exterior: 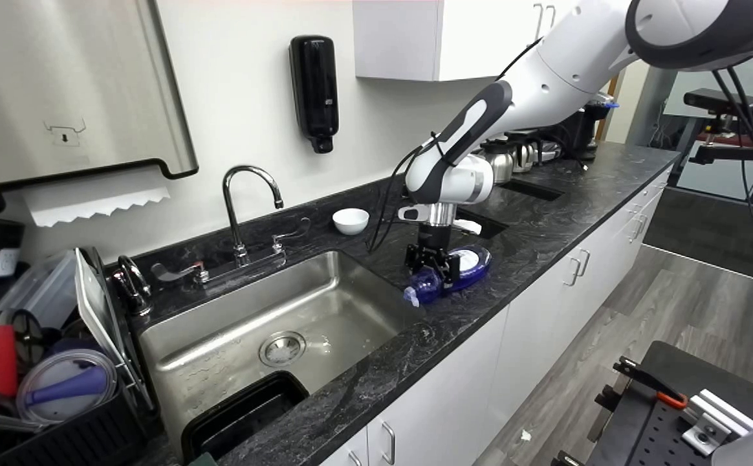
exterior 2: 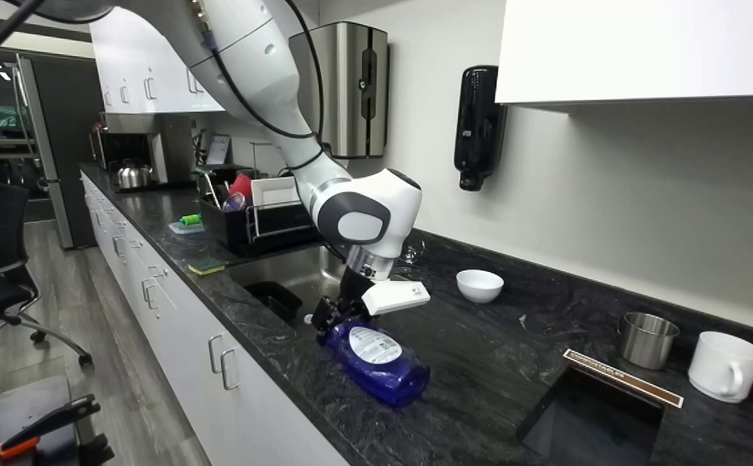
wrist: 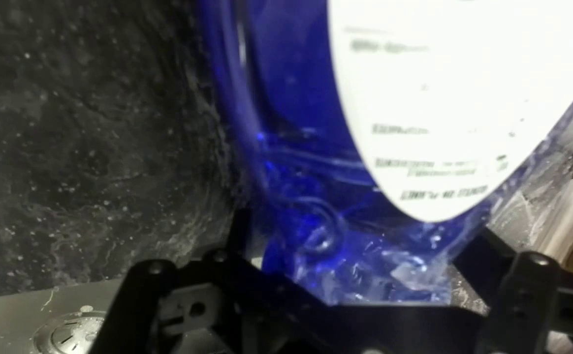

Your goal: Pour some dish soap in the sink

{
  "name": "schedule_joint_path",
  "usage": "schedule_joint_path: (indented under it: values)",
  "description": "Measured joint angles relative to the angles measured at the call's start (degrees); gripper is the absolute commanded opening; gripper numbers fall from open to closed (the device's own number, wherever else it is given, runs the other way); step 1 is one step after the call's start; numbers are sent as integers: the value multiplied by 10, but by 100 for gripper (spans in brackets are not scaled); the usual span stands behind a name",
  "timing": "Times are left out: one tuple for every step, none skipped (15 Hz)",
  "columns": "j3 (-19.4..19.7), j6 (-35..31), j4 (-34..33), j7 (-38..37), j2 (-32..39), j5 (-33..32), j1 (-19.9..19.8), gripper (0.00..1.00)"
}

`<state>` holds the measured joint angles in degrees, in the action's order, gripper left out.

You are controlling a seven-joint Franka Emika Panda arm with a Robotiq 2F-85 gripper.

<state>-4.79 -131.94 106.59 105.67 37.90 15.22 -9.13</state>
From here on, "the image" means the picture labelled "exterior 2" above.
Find red cup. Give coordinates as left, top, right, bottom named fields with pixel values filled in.
left=227, top=170, right=257, bottom=203

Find stainless paper towel dispenser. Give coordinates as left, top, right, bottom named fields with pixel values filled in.
left=308, top=20, right=394, bottom=161

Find grey metal door frame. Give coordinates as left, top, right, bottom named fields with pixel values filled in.
left=11, top=52, right=78, bottom=254

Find yellow green sponge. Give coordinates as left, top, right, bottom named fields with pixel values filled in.
left=187, top=256, right=227, bottom=279

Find black wall soap dispenser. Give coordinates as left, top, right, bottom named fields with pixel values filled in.
left=453, top=64, right=508, bottom=193

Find stainless steel sink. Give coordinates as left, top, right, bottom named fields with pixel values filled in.
left=227, top=243, right=351, bottom=332

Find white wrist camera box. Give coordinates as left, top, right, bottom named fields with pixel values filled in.
left=359, top=279, right=435, bottom=319

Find steel pot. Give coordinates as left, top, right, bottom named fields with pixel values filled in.
left=114, top=162, right=152, bottom=192

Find white plastic board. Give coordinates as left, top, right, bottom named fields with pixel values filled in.
left=247, top=173, right=304, bottom=209

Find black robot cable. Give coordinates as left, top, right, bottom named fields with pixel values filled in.
left=184, top=0, right=328, bottom=144

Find black tool orange handle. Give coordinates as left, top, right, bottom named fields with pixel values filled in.
left=0, top=394, right=104, bottom=463

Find blue dish soap bottle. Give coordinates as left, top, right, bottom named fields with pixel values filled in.
left=319, top=316, right=432, bottom=412

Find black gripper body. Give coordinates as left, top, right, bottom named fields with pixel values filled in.
left=330, top=266, right=378, bottom=320

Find black office chair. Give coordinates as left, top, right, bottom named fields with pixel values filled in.
left=0, top=178, right=96, bottom=370

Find steel countertop appliance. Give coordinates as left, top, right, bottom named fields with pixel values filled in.
left=93, top=120, right=171, bottom=192

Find black dish rack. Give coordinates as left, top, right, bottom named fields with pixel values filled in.
left=194, top=162, right=326, bottom=258

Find white mug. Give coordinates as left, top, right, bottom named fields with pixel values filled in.
left=686, top=329, right=753, bottom=406

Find small black framed screen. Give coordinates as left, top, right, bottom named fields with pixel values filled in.
left=205, top=133, right=233, bottom=169

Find small white bowl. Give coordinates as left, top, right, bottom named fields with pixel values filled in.
left=453, top=266, right=508, bottom=305

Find white base cabinets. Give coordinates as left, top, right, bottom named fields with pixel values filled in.
left=78, top=169, right=351, bottom=466

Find green and blue scrubber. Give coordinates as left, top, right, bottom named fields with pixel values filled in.
left=165, top=212, right=206, bottom=239

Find stainless steel cup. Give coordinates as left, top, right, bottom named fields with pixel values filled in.
left=621, top=311, right=682, bottom=372

